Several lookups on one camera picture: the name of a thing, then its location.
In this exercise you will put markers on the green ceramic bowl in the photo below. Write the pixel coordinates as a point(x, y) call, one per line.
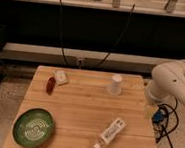
point(33, 128)

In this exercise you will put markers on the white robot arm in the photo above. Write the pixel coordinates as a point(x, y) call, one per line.
point(168, 79)

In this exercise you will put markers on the small white square box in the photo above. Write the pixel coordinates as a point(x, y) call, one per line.
point(60, 77)

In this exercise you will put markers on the red oblong object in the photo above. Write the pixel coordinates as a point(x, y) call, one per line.
point(50, 85)

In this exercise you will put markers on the clear plastic bottle white label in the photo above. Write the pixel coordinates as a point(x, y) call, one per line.
point(108, 135)

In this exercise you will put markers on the white wall power outlet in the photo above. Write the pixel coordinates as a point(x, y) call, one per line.
point(79, 62)

